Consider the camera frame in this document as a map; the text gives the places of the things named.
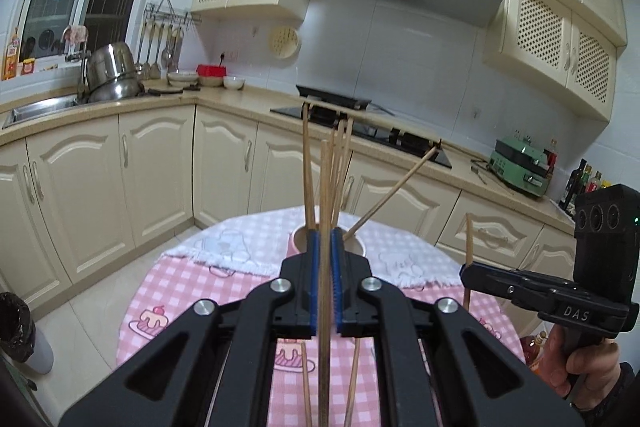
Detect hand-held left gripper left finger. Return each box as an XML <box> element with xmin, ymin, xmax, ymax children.
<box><xmin>60</xmin><ymin>229</ymin><xmax>321</xmax><ymax>427</ymax></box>

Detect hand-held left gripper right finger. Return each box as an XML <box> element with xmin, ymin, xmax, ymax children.
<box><xmin>331</xmin><ymin>228</ymin><xmax>586</xmax><ymax>427</ymax></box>

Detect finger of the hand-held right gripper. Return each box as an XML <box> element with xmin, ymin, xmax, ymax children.
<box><xmin>460</xmin><ymin>262</ymin><xmax>571</xmax><ymax>290</ymax></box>
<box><xmin>461</xmin><ymin>277</ymin><xmax>556</xmax><ymax>310</ymax></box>

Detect thin wooden chopstick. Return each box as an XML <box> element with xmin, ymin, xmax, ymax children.
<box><xmin>301</xmin><ymin>341</ymin><xmax>313</xmax><ymax>427</ymax></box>
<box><xmin>343</xmin><ymin>338</ymin><xmax>361</xmax><ymax>427</ymax></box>
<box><xmin>319</xmin><ymin>139</ymin><xmax>333</xmax><ymax>427</ymax></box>
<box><xmin>465</xmin><ymin>213</ymin><xmax>475</xmax><ymax>310</ymax></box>

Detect pink cup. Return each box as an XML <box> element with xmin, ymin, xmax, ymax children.
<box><xmin>287</xmin><ymin>223</ymin><xmax>368</xmax><ymax>264</ymax></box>

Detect bunch of wooden chopsticks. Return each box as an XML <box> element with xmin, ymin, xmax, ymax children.
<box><xmin>300</xmin><ymin>103</ymin><xmax>443</xmax><ymax>240</ymax></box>

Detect row of hanging steel utensils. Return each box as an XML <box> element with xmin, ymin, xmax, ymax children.
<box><xmin>135</xmin><ymin>24</ymin><xmax>186</xmax><ymax>80</ymax></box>

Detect person's right hand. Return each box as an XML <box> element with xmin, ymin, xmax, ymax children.
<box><xmin>542</xmin><ymin>319</ymin><xmax>623</xmax><ymax>400</ymax></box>

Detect orange red plastic bottle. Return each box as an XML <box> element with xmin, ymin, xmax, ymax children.
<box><xmin>520</xmin><ymin>332</ymin><xmax>548</xmax><ymax>375</ymax></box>

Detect tall dark glass bottle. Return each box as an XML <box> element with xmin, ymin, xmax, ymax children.
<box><xmin>564</xmin><ymin>158</ymin><xmax>587</xmax><ymax>214</ymax></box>

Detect short bottle with red label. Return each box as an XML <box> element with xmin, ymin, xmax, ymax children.
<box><xmin>584</xmin><ymin>166</ymin><xmax>603</xmax><ymax>195</ymax></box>

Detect white printed towel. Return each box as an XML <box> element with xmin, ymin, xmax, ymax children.
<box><xmin>160</xmin><ymin>207</ymin><xmax>466</xmax><ymax>290</ymax></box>

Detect green multi cooker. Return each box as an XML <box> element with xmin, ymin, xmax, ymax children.
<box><xmin>487</xmin><ymin>134</ymin><xmax>557</xmax><ymax>198</ymax></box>

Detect pink checked tablecloth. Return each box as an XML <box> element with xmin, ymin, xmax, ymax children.
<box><xmin>115</xmin><ymin>207</ymin><xmax>531</xmax><ymax>427</ymax></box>

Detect black glass gas hob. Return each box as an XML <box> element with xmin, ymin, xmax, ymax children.
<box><xmin>270</xmin><ymin>107</ymin><xmax>453</xmax><ymax>169</ymax></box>

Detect black induction cooker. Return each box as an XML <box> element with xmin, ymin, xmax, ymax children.
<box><xmin>296</xmin><ymin>84</ymin><xmax>373</xmax><ymax>111</ymax></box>

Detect large lattice door cabinet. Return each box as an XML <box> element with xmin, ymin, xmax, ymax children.
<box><xmin>482</xmin><ymin>0</ymin><xmax>628</xmax><ymax>122</ymax></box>

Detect cream base cabinets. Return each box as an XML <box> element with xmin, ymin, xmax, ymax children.
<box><xmin>0</xmin><ymin>102</ymin><xmax>578</xmax><ymax>308</ymax></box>

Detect grey trash bin black liner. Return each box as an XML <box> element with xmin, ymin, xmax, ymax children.
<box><xmin>0</xmin><ymin>292</ymin><xmax>55</xmax><ymax>375</ymax></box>

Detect steel pot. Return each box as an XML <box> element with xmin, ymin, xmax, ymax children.
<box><xmin>85</xmin><ymin>42</ymin><xmax>143</xmax><ymax>90</ymax></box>

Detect steel faucet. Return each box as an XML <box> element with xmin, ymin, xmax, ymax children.
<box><xmin>62</xmin><ymin>26</ymin><xmax>93</xmax><ymax>98</ymax></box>

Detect steel sink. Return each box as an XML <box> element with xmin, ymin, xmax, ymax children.
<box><xmin>2</xmin><ymin>94</ymin><xmax>81</xmax><ymax>129</ymax></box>

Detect orange liquid bottle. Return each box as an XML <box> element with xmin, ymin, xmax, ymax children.
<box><xmin>1</xmin><ymin>27</ymin><xmax>23</xmax><ymax>81</ymax></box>

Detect wall mounted utensil rack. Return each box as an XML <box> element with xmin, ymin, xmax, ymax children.
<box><xmin>144</xmin><ymin>0</ymin><xmax>203</xmax><ymax>26</ymax></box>

